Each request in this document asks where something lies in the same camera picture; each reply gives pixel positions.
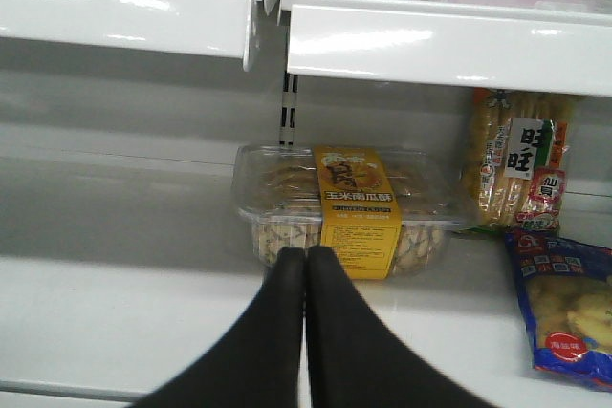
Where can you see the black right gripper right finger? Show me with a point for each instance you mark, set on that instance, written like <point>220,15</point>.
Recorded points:
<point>354,360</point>

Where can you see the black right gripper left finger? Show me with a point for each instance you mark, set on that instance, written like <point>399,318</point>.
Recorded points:
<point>256,362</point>

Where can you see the clear cookie box yellow band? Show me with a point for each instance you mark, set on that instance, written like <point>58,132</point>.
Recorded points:
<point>383,211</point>

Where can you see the blue cracker bag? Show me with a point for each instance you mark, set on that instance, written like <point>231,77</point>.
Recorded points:
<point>563,290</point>

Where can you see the rice cracker pack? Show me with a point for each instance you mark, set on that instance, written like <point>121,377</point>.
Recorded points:
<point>513,166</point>

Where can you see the white metal shelving unit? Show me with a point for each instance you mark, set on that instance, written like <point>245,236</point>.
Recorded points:
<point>122,257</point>

